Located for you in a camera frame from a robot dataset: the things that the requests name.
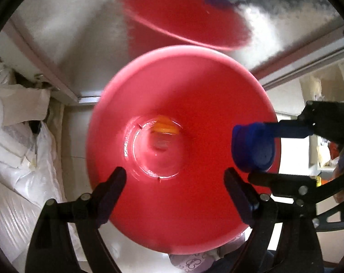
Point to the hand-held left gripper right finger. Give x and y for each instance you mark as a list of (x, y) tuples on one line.
[(241, 202)]

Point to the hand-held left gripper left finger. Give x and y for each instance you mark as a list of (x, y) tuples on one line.
[(111, 196)]

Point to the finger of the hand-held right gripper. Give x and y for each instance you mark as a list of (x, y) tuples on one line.
[(282, 182), (291, 129)]

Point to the blue bottle cap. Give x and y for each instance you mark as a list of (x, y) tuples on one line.
[(253, 148)]

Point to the red plastic bin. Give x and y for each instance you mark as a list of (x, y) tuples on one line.
[(194, 96)]

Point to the trash inside bin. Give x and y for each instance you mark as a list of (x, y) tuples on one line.
[(165, 126)]

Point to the pink right slipper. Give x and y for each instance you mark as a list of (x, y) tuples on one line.
[(240, 239)]

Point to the orange bag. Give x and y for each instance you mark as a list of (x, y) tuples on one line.
[(334, 150)]

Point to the white woven sack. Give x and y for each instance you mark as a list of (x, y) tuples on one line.
[(15, 204)]

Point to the white plastic bag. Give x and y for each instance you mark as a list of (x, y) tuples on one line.
[(18, 102)]

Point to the embossed metal door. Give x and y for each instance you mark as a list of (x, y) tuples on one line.
[(75, 34)]

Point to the aluminium door frame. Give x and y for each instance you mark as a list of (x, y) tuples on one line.
[(302, 62)]

